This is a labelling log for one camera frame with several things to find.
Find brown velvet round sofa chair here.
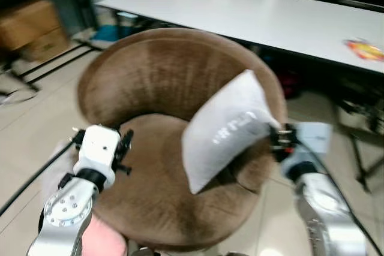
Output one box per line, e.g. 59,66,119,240
77,27,289,252

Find black folding table leg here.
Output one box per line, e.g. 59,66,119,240
334,86,384,193

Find pink fluffy pillow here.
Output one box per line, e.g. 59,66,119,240
80,213,128,256

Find light grey pillow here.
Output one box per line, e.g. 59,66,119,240
181,69,282,195

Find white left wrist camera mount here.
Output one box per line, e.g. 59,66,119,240
73,125,121,188

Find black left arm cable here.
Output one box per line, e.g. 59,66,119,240
0,141,77,218

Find white long table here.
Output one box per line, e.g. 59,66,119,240
95,0,384,75

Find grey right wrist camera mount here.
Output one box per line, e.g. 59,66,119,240
293,122,334,162

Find brown cardboard box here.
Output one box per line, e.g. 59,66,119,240
0,0,73,62

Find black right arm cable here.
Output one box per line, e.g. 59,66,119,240
300,142,384,256

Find red object under table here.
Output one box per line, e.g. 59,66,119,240
281,67,302,100

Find orange snack packet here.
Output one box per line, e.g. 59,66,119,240
343,38,384,62

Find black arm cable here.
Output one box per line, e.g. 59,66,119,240
300,142,384,256
0,141,77,218

